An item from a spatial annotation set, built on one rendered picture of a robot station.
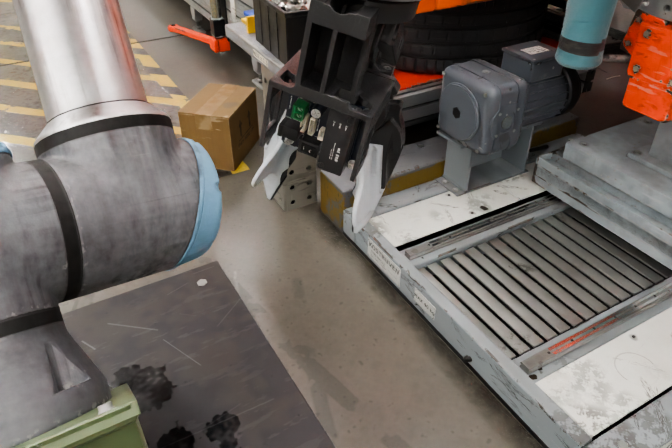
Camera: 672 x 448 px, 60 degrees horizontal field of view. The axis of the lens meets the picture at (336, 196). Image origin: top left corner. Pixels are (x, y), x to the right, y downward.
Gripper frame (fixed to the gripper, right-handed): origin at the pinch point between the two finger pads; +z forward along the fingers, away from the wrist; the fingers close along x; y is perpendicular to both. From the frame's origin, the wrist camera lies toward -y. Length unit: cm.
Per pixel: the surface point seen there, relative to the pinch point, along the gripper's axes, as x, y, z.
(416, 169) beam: 6, -88, 53
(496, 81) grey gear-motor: 15, -85, 21
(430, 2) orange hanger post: -5, -92, 12
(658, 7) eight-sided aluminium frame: 37, -83, -3
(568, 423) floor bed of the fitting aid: 44, -26, 47
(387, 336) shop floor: 13, -41, 62
